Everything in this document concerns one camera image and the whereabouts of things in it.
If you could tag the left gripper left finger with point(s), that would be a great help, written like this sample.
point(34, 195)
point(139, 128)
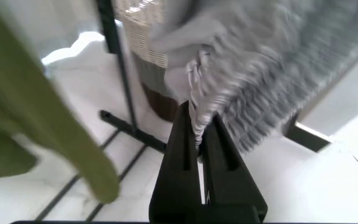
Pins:
point(175, 186)

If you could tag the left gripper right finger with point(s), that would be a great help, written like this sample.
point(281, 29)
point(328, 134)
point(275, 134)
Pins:
point(231, 193)

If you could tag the pale grey shorts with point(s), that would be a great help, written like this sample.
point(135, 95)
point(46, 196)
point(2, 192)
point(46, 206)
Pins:
point(259, 62)

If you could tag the green shirt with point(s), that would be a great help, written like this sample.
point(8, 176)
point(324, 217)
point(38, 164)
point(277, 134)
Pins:
point(26, 93)

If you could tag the white laundry basket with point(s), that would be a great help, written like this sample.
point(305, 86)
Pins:
point(144, 31)

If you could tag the black clothes rack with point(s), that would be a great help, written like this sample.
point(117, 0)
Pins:
point(108, 25)

